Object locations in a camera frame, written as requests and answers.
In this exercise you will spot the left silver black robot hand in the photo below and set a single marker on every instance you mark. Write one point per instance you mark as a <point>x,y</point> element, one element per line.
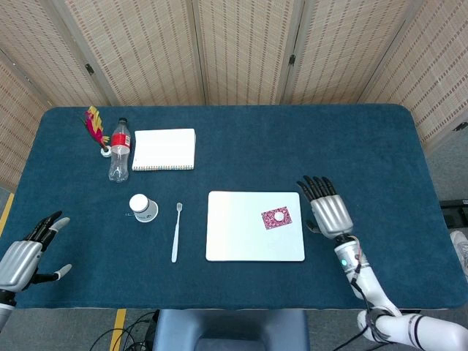
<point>18,263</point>

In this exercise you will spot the black object on floor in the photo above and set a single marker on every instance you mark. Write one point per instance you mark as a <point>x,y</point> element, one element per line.
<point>457,203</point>

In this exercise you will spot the woven bamboo folding screen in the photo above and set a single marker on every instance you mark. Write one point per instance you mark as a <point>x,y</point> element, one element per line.
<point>241,47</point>

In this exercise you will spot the white sneaker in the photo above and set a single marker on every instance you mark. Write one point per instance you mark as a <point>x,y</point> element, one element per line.
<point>461,252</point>

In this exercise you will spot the white paper cup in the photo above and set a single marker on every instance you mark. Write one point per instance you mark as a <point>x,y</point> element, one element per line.
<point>144,209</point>

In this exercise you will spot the white spiral notebook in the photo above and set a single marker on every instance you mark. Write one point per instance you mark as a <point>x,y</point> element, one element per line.
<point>163,149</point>

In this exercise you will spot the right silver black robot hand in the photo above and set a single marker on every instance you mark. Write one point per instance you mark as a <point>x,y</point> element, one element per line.
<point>331,214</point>

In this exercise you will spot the pink yellow feather shuttlecock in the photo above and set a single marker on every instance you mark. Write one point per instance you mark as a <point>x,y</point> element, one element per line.
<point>96,126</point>

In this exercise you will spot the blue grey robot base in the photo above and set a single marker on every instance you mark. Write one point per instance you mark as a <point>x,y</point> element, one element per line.
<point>230,329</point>

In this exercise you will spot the clear plastic bottle red label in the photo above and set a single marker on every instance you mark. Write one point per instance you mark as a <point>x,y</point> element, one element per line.
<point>120,153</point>

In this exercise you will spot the pink white patterned card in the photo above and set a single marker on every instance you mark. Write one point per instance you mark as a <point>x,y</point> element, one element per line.
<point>268,221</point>

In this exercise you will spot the dark teal tablecloth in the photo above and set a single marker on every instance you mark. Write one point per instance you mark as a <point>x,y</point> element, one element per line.
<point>256,146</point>

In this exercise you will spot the white rectangular board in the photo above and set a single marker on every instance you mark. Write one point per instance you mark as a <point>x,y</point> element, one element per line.
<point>237,234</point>

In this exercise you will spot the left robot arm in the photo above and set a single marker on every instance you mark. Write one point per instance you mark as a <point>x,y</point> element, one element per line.
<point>4,309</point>

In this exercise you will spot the black screen hinge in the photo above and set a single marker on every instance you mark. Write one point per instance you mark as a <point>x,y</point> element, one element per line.
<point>291,59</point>
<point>88,68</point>

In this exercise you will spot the white toothbrush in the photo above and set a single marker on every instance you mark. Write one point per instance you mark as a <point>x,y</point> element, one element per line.
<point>176,237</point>

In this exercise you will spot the small white round disc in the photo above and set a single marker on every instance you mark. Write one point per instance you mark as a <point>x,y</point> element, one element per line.
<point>279,216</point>

